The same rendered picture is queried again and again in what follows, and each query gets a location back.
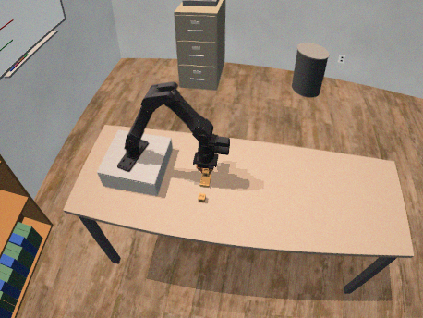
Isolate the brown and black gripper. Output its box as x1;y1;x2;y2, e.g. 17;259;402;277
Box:
193;152;218;174

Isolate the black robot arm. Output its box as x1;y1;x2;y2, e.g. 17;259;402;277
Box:
117;82;230;172

